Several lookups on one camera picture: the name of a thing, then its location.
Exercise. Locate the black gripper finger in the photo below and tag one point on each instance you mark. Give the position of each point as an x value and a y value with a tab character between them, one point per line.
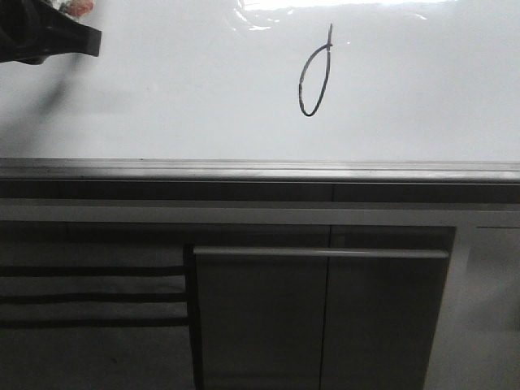
32	31

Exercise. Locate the grey slatted panel black stripes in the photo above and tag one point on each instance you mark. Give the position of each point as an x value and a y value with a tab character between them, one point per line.
95	317

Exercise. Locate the white whiteboard with aluminium frame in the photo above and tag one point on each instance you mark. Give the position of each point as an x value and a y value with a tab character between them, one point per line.
369	90

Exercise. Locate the grey panel with top rail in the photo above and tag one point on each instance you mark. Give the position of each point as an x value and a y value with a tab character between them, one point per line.
294	318

